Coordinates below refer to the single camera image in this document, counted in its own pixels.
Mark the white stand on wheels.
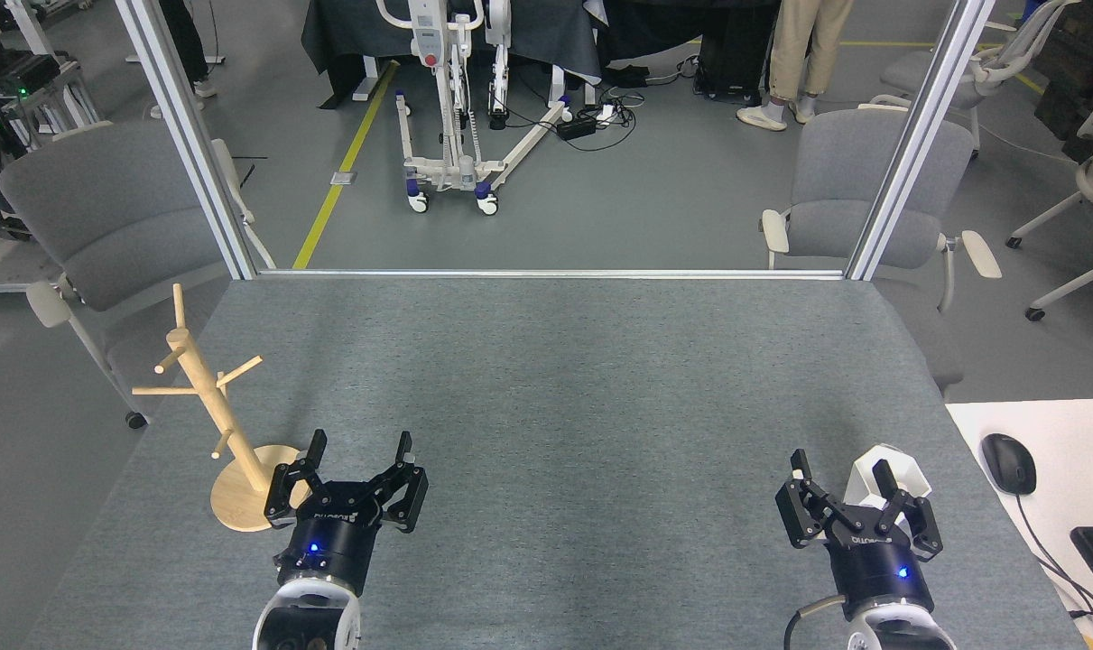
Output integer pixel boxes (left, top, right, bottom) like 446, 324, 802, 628
375, 0, 574, 216

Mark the black computer mouse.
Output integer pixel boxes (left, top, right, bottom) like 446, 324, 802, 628
980, 433, 1038, 496

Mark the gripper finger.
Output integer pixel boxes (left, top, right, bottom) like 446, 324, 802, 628
264, 430, 329, 529
776, 450, 858, 549
366, 432, 430, 534
874, 459, 944, 556

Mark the silver frame rail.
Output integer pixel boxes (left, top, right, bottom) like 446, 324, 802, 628
257, 268, 847, 281

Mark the wooden cup rack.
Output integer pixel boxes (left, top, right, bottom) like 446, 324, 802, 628
131, 283, 314, 534

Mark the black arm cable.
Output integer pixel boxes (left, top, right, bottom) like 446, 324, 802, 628
784, 594, 849, 650

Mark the white desk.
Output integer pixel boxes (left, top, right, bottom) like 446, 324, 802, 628
946, 397, 1093, 650

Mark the silver frame post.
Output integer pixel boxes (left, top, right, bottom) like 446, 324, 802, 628
115, 0, 260, 281
846, 0, 996, 281

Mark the white hexagonal cup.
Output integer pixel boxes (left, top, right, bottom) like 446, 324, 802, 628
846, 442, 933, 508

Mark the person in dark trousers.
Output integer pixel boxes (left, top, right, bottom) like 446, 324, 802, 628
149, 0, 218, 120

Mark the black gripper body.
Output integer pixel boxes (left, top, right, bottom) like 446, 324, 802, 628
275, 492, 386, 597
826, 528, 928, 615

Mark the metal equipment cart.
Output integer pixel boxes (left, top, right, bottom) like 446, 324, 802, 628
0, 45, 101, 150

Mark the dark cloth covered table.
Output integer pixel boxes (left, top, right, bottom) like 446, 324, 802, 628
301, 0, 603, 109

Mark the grey padded chair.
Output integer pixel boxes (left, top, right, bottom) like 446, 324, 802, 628
761, 104, 1003, 398
0, 120, 276, 430

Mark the black mouse cable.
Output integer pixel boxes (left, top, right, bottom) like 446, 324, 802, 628
1015, 492, 1093, 633

